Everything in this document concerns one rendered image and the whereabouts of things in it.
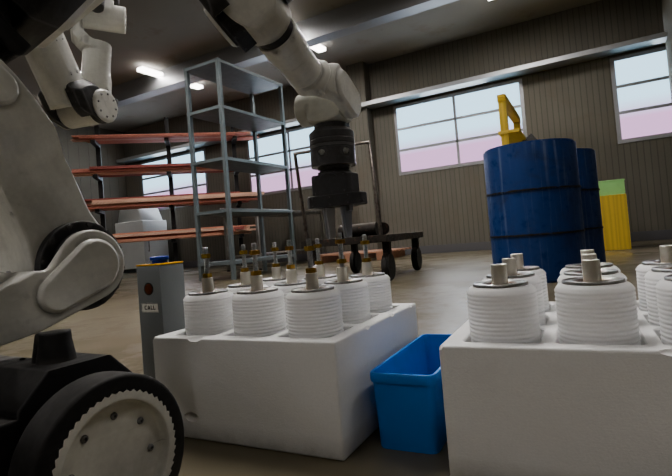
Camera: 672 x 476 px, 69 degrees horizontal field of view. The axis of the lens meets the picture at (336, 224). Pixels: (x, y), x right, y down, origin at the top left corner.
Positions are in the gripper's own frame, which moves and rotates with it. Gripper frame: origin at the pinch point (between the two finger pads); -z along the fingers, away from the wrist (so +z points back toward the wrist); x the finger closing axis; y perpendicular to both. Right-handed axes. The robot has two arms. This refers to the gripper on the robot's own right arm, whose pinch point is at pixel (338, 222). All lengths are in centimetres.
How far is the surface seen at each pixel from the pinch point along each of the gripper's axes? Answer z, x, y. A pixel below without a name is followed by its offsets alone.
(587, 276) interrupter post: -10.7, -42.9, 11.6
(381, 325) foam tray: -19.7, -7.7, 0.8
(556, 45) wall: 232, -6, -635
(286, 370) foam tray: -23.4, 1.0, 19.5
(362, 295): -14.1, -4.6, 1.2
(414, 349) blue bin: -26.1, -10.4, -8.1
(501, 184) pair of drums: 21, 6, -209
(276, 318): -16.3, 6.9, 13.1
